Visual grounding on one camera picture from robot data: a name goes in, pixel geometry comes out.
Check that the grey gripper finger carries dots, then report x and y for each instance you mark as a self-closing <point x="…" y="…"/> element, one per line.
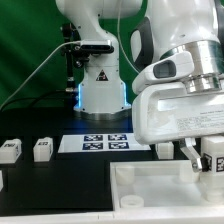
<point x="187" y="146"/>

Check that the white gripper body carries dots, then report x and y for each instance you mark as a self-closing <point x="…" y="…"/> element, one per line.
<point x="165" y="112"/>

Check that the white square tabletop tray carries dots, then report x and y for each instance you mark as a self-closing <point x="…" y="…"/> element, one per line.
<point x="154" y="184"/>

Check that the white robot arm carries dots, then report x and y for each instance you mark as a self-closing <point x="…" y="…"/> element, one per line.
<point x="168" y="27"/>

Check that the white sheet with markers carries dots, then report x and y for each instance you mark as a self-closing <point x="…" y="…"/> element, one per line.
<point x="100" y="143"/>

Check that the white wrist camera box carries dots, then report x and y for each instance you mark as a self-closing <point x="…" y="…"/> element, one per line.
<point x="175" y="67"/>

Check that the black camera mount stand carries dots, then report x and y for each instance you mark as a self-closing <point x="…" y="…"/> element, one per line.
<point x="74" y="59"/>

